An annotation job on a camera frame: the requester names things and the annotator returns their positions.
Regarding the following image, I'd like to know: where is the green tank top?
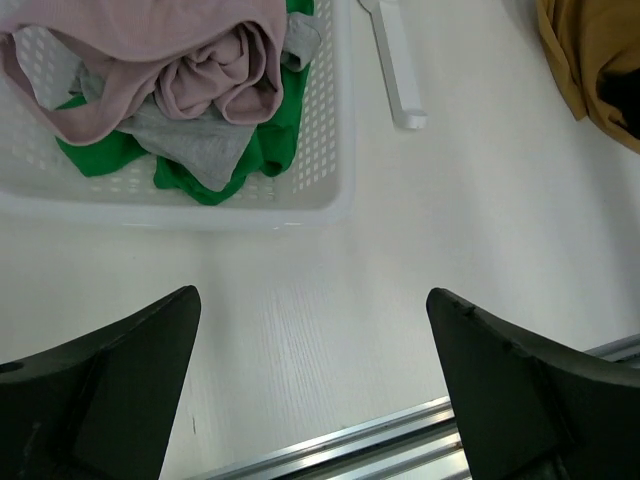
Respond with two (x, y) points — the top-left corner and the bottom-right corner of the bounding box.
(57, 1), (324, 205)

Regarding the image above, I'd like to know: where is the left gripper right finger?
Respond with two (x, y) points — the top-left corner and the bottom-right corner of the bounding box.
(426, 288), (639, 479)

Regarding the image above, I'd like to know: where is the grey tank top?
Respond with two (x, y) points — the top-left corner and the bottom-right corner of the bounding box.
(6, 1), (322, 192)

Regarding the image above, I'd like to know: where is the white metal clothes rack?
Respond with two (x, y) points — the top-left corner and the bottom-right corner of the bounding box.
(359, 0), (427, 130)

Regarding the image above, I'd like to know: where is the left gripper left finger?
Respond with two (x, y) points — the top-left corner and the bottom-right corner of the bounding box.
(1, 286), (201, 479)

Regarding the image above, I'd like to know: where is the black tank top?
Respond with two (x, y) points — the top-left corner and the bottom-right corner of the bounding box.
(599, 69), (639, 138)

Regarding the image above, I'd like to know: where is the white plastic basket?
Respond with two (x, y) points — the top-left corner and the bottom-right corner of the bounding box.
(1, 1), (355, 231)

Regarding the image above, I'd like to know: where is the mustard brown tank top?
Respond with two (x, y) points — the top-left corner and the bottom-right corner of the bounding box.
(535, 0), (639, 153)

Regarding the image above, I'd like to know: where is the pink mauve tank top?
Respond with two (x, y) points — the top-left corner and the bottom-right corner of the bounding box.
(1, 1), (287, 146)

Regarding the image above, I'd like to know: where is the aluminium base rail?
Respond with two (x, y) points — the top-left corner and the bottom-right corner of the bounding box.
(189, 334), (640, 480)

